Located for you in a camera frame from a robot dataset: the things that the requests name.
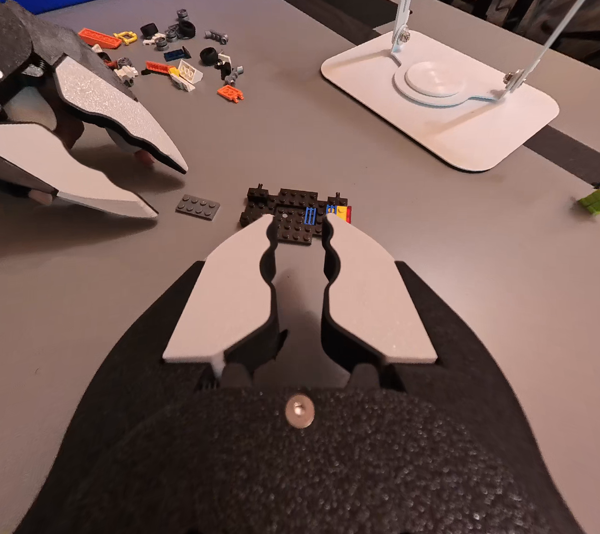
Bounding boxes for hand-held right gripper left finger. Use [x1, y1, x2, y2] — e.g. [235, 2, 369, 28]
[162, 214, 280, 366]

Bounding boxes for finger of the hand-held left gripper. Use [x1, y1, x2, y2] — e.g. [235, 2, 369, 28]
[52, 54, 189, 174]
[0, 120, 160, 221]

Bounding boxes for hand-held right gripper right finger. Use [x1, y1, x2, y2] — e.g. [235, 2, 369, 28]
[322, 214, 438, 366]

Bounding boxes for dark grey lego plate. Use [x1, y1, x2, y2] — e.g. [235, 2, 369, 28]
[175, 194, 223, 219]

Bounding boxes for black lego chassis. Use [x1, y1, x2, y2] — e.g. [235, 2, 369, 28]
[238, 184, 356, 249]

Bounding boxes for lime green lego minifigure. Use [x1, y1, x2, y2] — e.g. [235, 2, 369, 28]
[576, 188, 600, 215]

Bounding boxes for pile of lego pieces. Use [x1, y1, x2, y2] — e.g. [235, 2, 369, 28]
[77, 6, 250, 106]

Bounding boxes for white book stand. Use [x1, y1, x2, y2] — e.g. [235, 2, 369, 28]
[320, 0, 600, 174]

